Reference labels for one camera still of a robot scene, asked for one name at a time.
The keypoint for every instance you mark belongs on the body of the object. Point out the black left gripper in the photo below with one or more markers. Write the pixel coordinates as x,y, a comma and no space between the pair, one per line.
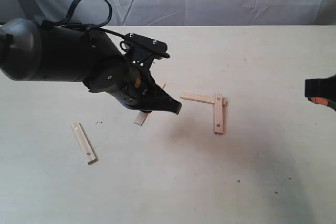
137,90

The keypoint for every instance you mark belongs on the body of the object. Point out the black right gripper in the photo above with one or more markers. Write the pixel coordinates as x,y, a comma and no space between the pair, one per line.
321,91

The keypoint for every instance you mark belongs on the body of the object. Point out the wood stick with two dots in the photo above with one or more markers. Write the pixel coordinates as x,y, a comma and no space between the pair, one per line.
218,114

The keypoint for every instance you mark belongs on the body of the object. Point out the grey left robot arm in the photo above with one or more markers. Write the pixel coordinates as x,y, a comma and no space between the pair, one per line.
31,52

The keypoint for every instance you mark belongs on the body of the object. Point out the plain horizontal wood stick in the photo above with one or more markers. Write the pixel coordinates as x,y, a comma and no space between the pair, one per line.
197,98

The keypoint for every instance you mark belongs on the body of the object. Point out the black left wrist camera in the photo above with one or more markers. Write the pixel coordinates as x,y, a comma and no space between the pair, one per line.
140,49

